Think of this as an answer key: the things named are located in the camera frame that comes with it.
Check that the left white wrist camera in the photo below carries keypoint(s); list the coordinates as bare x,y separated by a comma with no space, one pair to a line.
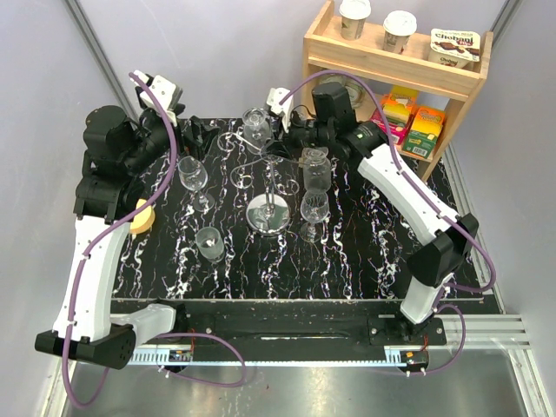
167,93

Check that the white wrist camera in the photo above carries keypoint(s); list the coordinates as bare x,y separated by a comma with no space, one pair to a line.
167,93
280,104

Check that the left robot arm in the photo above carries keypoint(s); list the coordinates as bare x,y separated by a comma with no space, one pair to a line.
118,151

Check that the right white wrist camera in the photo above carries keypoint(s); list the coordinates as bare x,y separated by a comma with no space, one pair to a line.
280,104

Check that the yellow round sponge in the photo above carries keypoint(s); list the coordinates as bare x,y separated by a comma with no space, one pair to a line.
143,221

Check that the white paper cup left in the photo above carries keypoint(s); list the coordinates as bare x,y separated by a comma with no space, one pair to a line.
354,14

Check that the wooden shelf unit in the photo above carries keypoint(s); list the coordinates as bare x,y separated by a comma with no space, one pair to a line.
324,48

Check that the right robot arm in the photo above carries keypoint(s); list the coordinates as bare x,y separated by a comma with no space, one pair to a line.
444,235

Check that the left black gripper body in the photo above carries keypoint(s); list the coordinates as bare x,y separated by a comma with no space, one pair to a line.
194,143

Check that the white paper cup right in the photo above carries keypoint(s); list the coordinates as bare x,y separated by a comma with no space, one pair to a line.
398,26

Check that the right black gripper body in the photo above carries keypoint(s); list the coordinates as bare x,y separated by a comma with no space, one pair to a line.
301,135

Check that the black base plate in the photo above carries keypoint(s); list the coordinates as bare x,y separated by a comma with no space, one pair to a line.
292,332

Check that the clear wine glass centre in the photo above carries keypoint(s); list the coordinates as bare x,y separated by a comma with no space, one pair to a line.
314,209

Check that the clear wine glass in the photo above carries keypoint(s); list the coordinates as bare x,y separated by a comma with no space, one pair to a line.
194,178
314,209

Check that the chrome wine glass rack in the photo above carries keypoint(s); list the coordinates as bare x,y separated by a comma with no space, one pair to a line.
267,213

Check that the pink sponge box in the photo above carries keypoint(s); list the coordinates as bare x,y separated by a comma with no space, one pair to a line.
399,130

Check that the white paper cup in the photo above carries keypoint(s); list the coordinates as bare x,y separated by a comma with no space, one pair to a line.
354,14
398,26

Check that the green orange sponge box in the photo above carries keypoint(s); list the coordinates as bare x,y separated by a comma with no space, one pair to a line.
424,131

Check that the clear wine glass left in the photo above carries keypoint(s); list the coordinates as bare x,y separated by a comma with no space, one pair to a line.
194,178

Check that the Chobani yogurt cup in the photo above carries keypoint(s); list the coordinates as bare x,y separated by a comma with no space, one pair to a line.
454,48

